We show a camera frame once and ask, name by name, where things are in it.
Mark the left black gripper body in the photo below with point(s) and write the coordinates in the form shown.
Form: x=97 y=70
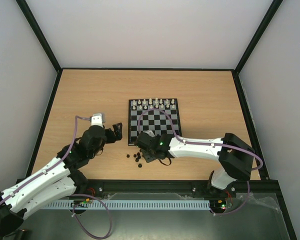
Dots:
x=111 y=139

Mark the right circuit board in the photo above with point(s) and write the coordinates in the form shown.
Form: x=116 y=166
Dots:
x=223 y=204

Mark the black frame post right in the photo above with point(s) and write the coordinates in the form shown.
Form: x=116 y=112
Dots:
x=266 y=20

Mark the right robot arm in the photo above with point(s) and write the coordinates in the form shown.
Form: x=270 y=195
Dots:
x=234 y=155

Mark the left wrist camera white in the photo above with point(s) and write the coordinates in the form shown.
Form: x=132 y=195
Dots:
x=98 y=119

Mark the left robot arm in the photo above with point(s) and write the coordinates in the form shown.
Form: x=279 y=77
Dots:
x=59 y=178

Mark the black frame post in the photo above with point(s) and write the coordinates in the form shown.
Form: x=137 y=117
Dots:
x=28 y=14
x=266 y=20

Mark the black aluminium rail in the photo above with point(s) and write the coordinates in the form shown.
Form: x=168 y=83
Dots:
x=180 y=186

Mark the left circuit board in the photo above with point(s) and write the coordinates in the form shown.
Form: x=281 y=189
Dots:
x=81 y=203

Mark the black and silver chessboard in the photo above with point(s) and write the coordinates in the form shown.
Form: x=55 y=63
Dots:
x=160 y=121

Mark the black frame post left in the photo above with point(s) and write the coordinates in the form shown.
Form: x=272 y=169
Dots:
x=28 y=14

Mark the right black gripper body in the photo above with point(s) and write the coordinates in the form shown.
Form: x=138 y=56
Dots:
x=147 y=153

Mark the white slotted cable duct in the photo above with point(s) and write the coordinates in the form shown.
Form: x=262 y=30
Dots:
x=64 y=204

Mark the circuit board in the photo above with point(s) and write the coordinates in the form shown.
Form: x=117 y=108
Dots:
x=81 y=203
x=223 y=204

